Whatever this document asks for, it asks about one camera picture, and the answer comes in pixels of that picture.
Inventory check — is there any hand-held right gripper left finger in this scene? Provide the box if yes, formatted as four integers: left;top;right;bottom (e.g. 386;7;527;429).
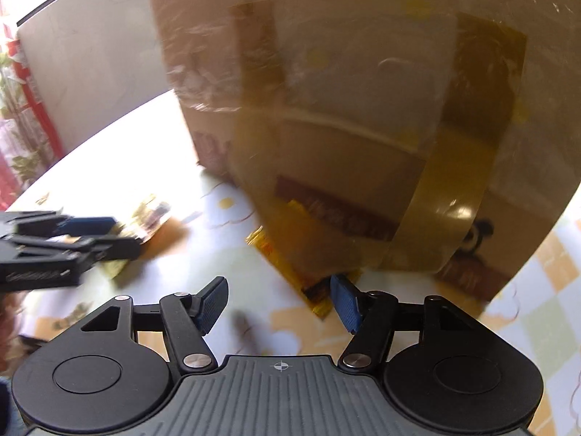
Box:
81;276;228;375

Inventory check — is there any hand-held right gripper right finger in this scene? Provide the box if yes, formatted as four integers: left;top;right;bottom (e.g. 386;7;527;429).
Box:
330;275;483;370

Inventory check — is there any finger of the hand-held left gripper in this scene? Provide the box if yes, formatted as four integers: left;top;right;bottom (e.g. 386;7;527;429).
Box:
9;235;141;259
13;211;116;237

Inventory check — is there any shiny gold snack packet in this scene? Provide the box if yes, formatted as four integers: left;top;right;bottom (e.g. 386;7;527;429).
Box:
97;193;182;282
245;229;364;319

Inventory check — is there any plastic-lined cardboard box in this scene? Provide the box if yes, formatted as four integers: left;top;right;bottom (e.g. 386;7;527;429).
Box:
143;0;576;303

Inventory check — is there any checked floral tablecloth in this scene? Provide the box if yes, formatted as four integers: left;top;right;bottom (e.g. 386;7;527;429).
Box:
0;88;581;436

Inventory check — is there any red patterned cloth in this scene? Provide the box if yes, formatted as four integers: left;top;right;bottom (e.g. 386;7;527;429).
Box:
0;0;64;210

